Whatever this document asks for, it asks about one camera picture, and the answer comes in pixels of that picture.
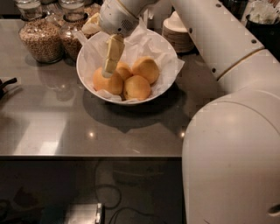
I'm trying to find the black cable under table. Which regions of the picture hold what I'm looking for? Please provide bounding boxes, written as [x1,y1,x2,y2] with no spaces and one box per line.
[93,158,169,224]

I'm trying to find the black container with packets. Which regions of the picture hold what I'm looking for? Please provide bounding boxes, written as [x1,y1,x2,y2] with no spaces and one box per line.
[246,0,280,60]

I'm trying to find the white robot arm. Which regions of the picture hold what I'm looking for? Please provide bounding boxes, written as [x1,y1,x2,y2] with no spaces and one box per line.
[170,0,280,224]

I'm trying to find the back glass cereal jar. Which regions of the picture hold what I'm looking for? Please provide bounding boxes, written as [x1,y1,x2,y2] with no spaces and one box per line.
[84,3,101,17]

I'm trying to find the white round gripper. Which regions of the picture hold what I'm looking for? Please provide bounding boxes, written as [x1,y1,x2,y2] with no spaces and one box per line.
[81,0,139,78]

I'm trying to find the white ceramic bowl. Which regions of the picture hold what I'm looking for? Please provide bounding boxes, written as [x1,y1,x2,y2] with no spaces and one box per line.
[75,27,179,106]

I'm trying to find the black handle at left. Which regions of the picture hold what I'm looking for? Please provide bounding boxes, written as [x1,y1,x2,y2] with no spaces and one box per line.
[0,78,18,99]

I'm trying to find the silver box under table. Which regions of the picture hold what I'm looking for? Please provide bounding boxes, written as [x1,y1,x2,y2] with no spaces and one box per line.
[64,203,104,224]

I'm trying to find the orange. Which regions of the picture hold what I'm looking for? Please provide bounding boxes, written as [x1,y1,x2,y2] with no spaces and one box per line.
[123,75,151,101]
[116,61,132,81]
[93,67,123,95]
[131,56,159,84]

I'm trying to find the tall stack paper bowls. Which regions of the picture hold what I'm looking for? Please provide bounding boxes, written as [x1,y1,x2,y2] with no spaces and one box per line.
[162,11,194,53]

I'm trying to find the large glass cereal jar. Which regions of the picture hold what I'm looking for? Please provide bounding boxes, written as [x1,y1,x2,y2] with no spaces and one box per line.
[14,0,64,64]

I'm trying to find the white crumpled paper liner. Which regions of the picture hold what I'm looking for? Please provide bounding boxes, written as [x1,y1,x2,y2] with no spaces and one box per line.
[73,17,186,103]

